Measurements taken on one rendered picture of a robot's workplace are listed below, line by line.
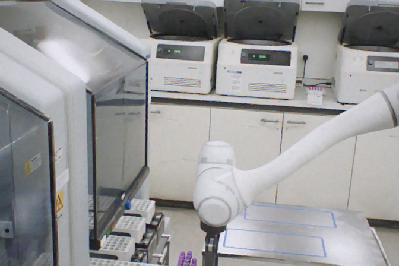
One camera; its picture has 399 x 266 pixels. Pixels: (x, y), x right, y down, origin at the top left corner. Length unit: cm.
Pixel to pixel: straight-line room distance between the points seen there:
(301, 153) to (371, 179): 264
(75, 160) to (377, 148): 283
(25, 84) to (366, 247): 129
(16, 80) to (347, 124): 79
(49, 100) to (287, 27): 306
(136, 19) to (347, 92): 178
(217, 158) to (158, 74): 244
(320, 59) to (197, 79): 109
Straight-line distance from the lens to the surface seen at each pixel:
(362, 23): 401
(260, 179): 124
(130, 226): 185
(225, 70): 368
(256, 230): 195
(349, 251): 190
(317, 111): 377
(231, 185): 122
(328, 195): 393
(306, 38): 427
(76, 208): 135
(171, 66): 372
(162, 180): 396
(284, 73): 367
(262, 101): 368
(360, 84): 373
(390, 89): 140
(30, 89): 114
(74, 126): 128
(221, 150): 135
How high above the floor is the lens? 169
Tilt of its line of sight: 17 degrees down
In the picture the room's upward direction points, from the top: 2 degrees clockwise
